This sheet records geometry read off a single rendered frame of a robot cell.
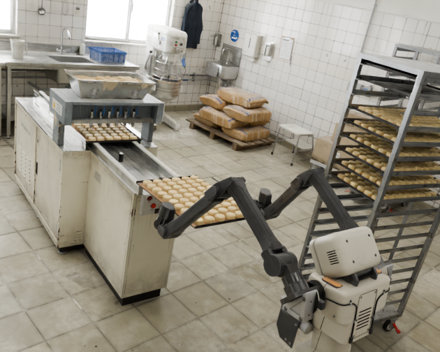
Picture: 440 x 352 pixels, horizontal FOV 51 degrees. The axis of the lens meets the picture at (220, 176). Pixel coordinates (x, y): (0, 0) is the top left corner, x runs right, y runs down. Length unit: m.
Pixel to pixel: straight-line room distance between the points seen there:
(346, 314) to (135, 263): 1.66
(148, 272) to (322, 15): 4.69
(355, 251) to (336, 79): 5.03
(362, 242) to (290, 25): 5.62
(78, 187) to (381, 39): 4.27
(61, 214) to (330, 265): 2.23
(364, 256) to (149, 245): 1.62
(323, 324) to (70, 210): 2.17
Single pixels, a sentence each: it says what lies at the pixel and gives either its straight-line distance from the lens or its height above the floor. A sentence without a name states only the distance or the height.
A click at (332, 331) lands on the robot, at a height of 0.97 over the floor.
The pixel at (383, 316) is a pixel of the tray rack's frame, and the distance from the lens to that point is 3.53.
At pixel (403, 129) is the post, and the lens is 2.66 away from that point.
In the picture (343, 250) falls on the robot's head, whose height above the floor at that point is 1.28.
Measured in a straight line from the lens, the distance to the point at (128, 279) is 3.05.
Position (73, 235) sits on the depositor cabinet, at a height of 0.18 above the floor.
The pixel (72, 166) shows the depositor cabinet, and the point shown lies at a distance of 3.30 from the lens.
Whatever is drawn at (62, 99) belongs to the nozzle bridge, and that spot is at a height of 1.18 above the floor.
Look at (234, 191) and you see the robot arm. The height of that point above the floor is 1.32.
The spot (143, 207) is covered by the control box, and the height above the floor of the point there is 0.75.
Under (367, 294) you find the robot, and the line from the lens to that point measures 1.73.
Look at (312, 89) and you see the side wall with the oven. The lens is 6.78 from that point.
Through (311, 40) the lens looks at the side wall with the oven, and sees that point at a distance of 6.83.
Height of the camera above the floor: 2.01
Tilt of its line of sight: 22 degrees down
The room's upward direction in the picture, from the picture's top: 11 degrees clockwise
